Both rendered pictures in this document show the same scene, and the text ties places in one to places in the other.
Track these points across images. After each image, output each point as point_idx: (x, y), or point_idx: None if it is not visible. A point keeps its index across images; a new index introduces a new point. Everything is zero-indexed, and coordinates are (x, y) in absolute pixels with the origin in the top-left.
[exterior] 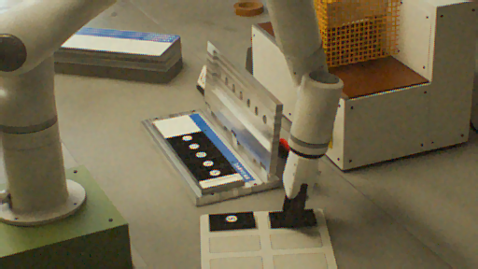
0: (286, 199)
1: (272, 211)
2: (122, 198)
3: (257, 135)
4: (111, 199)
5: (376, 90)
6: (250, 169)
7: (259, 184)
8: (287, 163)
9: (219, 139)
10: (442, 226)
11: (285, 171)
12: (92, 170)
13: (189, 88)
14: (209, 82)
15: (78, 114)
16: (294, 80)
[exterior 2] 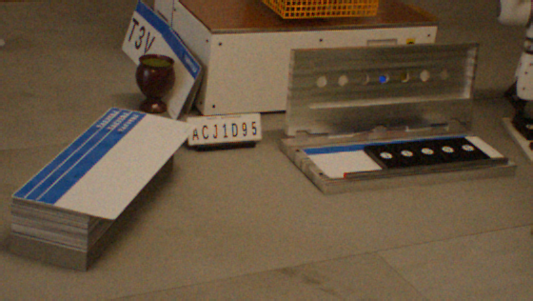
0: (524, 116)
1: (526, 133)
2: (514, 213)
3: (432, 99)
4: (519, 220)
5: (413, 10)
6: (444, 133)
7: (473, 134)
8: (530, 79)
9: (374, 143)
10: (503, 83)
11: (528, 88)
12: (451, 230)
13: (194, 156)
14: (305, 102)
15: (280, 238)
16: (520, 0)
